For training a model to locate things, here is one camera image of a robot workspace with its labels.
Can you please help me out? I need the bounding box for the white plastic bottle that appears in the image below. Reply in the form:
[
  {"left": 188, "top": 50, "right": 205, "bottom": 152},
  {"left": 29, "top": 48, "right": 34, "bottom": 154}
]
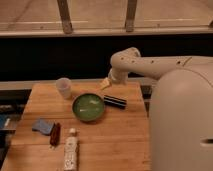
[{"left": 64, "top": 128, "right": 78, "bottom": 171}]

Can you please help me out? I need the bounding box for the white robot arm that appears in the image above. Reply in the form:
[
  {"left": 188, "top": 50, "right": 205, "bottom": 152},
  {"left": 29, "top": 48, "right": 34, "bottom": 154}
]
[{"left": 101, "top": 47, "right": 213, "bottom": 171}]

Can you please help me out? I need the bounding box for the blue sponge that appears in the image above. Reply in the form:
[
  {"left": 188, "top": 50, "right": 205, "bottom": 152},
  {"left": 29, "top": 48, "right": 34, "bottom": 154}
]
[{"left": 32, "top": 118, "right": 54, "bottom": 135}]

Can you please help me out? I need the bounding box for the green bowl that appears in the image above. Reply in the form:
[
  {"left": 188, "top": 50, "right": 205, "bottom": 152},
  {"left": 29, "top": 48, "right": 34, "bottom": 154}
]
[{"left": 72, "top": 93, "right": 105, "bottom": 122}]

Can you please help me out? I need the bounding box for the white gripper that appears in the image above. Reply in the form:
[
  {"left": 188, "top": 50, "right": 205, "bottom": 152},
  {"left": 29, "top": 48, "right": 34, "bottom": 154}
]
[{"left": 100, "top": 68, "right": 128, "bottom": 90}]

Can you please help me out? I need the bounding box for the left metal window post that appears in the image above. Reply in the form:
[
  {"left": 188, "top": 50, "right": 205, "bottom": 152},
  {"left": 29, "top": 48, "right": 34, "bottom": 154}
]
[{"left": 57, "top": 0, "right": 73, "bottom": 34}]

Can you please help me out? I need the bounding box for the right metal window post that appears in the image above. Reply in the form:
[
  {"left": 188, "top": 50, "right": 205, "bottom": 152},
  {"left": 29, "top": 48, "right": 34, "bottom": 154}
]
[{"left": 125, "top": 0, "right": 137, "bottom": 32}]

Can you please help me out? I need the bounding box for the metal window post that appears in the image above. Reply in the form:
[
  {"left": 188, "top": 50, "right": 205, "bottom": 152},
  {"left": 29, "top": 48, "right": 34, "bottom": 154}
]
[
  {"left": 125, "top": 0, "right": 137, "bottom": 32},
  {"left": 57, "top": 0, "right": 73, "bottom": 34}
]

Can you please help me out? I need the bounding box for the black rectangular box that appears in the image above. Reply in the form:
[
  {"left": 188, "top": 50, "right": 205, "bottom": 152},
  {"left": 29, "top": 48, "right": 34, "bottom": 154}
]
[{"left": 104, "top": 95, "right": 127, "bottom": 109}]

